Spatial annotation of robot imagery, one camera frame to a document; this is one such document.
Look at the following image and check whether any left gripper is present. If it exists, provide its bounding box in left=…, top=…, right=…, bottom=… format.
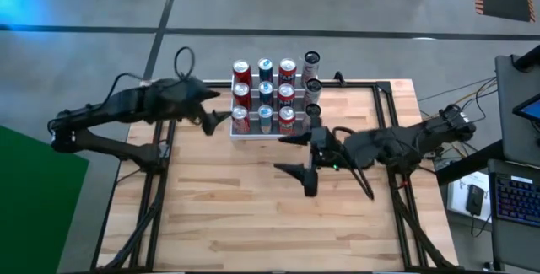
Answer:
left=146, top=77, right=233, bottom=137

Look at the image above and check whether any white three-step shelf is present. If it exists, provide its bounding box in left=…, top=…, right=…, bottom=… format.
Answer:
left=229, top=73, right=321, bottom=141

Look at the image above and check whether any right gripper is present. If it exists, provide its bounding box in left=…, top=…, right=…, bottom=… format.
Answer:
left=272, top=125, right=352, bottom=199

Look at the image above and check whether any green floor mat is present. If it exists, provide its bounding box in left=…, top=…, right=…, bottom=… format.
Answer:
left=0, top=124, right=90, bottom=274

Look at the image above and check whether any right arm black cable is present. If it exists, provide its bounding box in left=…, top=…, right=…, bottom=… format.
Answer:
left=331, top=125, right=376, bottom=202

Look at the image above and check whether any tablet screen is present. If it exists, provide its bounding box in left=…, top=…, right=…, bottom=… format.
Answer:
left=512, top=94, right=540, bottom=124

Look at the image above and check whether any red Coca-Cola can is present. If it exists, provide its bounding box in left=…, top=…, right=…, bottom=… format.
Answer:
left=231, top=58, right=253, bottom=89
left=230, top=105, right=251, bottom=136
left=232, top=82, right=253, bottom=110

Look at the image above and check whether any black diagonal bar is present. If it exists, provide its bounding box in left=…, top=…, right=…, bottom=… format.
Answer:
left=435, top=138, right=505, bottom=186

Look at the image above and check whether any backlit black keyboard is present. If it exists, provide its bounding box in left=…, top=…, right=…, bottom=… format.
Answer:
left=494, top=171, right=540, bottom=229

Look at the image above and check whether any black phone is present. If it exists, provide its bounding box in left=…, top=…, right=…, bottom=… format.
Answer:
left=466, top=184, right=485, bottom=217

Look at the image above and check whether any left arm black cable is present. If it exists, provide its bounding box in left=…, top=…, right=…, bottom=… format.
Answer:
left=105, top=46, right=197, bottom=107

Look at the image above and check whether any blue silver Red Bull can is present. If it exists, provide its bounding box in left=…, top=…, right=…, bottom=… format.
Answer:
left=257, top=56, right=274, bottom=84
left=257, top=80, right=275, bottom=107
left=257, top=105, right=275, bottom=135

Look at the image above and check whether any grey desk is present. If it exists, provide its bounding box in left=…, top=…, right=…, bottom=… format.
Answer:
left=494, top=53, right=540, bottom=168
left=487, top=158, right=540, bottom=273

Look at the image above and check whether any white Celsius can black lid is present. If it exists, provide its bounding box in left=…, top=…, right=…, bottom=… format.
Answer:
left=302, top=78, right=324, bottom=109
left=300, top=102, right=322, bottom=134
left=300, top=50, right=321, bottom=89

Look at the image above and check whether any white paper sheet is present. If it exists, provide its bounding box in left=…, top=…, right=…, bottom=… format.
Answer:
left=445, top=170, right=491, bottom=221

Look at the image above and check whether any black aluminium table frame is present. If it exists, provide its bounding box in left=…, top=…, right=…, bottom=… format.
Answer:
left=90, top=71, right=459, bottom=274

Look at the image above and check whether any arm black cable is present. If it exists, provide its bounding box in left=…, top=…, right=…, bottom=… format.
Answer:
left=105, top=46, right=197, bottom=107
left=331, top=125, right=376, bottom=202

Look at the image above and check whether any red Fanta strawberry can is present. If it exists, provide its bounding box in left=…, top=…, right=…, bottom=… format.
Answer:
left=278, top=57, right=298, bottom=86
left=277, top=83, right=296, bottom=110
left=278, top=105, right=297, bottom=136

